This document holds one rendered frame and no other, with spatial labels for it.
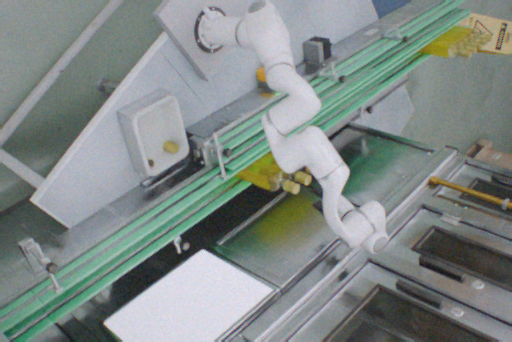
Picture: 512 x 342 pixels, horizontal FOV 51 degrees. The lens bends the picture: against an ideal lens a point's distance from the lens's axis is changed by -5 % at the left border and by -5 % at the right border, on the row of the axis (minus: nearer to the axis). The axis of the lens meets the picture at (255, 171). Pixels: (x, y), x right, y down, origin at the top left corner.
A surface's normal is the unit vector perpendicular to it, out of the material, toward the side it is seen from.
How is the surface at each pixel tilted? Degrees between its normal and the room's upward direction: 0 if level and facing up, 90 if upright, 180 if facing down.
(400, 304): 90
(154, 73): 0
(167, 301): 90
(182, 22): 4
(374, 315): 90
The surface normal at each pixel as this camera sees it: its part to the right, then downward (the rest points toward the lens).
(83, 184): 0.71, 0.29
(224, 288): -0.15, -0.83
